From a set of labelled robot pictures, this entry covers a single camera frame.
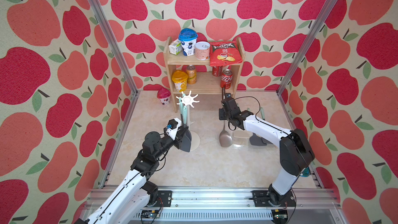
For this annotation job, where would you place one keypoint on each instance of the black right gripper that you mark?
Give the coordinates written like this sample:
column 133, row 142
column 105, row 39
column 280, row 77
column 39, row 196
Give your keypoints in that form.
column 221, row 116

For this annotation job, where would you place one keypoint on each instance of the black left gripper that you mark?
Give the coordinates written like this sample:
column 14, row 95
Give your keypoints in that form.
column 179, row 138

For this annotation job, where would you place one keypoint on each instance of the steel spoon dark wooden handle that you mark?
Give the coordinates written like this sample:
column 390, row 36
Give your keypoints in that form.
column 225, row 139

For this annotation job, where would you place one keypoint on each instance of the grey turner green handle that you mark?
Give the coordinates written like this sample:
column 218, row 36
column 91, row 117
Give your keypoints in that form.
column 257, row 140

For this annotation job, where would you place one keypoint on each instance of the cream spoon green handle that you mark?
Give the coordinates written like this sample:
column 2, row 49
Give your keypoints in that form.
column 242, row 134

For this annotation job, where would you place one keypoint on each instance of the grey slotted spatula green handle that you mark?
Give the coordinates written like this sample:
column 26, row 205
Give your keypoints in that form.
column 262, row 113

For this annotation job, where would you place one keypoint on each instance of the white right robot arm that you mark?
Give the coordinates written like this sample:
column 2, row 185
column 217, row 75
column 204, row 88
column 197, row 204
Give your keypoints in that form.
column 295, row 152

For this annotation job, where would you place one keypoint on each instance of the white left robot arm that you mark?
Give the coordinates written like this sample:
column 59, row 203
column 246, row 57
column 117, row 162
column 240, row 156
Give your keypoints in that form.
column 133, row 180

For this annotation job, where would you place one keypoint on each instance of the white utensil rack stand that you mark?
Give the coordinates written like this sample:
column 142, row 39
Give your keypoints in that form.
column 185, row 103

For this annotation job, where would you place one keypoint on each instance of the wooden two-tier shelf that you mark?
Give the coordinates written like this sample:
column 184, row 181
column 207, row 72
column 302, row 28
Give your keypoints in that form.
column 206, row 82

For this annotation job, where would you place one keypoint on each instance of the red cola can front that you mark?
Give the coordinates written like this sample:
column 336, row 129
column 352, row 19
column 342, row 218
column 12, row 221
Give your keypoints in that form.
column 226, row 79

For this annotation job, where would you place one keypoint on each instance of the red cola can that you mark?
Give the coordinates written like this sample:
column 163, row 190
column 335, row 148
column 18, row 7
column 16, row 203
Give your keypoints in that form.
column 217, row 70
column 226, row 79

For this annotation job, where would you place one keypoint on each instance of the red lid small cup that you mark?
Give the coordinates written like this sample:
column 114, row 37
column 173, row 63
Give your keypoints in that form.
column 164, row 95

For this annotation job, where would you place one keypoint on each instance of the red cola can back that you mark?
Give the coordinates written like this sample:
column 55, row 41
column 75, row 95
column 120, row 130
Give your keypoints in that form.
column 217, row 70

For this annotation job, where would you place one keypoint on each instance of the yellow mango cup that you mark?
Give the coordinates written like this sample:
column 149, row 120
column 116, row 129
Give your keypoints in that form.
column 180, row 80

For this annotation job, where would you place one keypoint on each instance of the orange soda can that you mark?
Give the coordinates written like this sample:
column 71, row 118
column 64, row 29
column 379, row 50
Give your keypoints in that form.
column 192, row 74

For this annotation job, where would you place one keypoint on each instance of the red chips bag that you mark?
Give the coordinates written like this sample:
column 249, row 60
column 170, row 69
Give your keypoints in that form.
column 224, row 53

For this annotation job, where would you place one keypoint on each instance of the pink tin can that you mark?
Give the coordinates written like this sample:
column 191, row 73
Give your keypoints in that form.
column 202, row 50

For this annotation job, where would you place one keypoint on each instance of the small white green carton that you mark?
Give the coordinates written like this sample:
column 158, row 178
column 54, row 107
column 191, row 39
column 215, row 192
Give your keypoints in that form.
column 175, row 47

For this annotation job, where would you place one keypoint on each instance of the blue lid yogurt cup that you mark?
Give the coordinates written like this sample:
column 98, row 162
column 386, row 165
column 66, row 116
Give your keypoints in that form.
column 188, row 38

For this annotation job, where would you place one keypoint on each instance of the blue lid cup on floor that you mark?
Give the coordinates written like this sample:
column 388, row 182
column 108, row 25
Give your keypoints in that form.
column 306, row 172

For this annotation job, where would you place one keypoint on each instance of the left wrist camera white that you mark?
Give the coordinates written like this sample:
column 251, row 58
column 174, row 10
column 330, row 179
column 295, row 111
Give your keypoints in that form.
column 172, row 128

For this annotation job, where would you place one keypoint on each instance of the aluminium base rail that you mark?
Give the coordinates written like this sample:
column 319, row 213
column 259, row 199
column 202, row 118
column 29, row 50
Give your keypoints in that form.
column 214, row 205

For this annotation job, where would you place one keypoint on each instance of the aluminium frame post right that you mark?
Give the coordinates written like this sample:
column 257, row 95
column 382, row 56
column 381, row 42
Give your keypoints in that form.
column 314, row 30

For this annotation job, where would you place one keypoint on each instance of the aluminium frame post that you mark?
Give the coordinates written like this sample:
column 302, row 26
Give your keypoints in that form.
column 113, row 44
column 314, row 30

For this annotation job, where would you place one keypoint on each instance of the aluminium frame post left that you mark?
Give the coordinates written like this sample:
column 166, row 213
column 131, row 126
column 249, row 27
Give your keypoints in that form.
column 113, row 44

